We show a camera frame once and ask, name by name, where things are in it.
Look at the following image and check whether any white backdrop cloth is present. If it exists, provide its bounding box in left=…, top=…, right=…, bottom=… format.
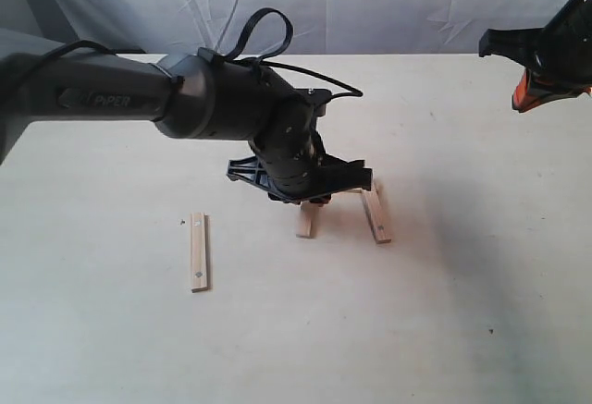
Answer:
left=1, top=0, right=566, bottom=55

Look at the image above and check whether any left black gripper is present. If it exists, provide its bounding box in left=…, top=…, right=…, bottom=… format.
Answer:
left=227, top=135, right=373, bottom=203

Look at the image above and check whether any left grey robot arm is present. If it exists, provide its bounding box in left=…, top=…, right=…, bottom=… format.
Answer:
left=1, top=30, right=373, bottom=203

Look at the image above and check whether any plain wooden stick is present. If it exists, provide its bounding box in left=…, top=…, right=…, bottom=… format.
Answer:
left=295, top=202, right=322, bottom=239
left=343, top=187, right=378, bottom=194

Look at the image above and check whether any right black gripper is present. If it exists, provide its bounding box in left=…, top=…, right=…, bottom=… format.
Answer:
left=478, top=0, right=591, bottom=113

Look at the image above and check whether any wooden stick with holes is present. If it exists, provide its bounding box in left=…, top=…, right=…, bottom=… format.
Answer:
left=190, top=213, right=211, bottom=293
left=362, top=180, right=392, bottom=245

